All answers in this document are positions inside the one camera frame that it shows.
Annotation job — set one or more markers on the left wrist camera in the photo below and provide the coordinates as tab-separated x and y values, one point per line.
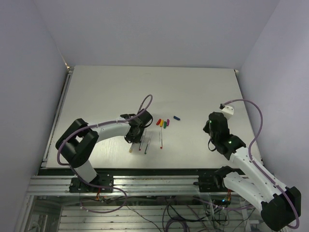
227	110

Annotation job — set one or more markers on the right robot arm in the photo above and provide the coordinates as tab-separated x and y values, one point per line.
278	204

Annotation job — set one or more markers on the green pen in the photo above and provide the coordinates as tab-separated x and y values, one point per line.
148	143

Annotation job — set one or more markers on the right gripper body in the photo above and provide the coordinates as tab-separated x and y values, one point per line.
206	129

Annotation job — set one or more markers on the red pen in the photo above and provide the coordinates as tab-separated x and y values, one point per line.
161	138

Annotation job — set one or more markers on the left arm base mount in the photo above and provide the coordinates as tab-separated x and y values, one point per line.
99	183

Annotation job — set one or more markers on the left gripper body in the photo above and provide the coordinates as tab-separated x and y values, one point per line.
136	138

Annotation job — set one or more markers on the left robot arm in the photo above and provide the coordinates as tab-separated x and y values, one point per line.
78	141

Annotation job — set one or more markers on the purple pen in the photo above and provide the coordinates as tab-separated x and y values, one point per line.
142	140

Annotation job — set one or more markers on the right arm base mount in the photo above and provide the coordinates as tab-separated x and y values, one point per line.
213	182

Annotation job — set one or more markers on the aluminium frame rail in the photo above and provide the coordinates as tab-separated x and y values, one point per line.
132	185

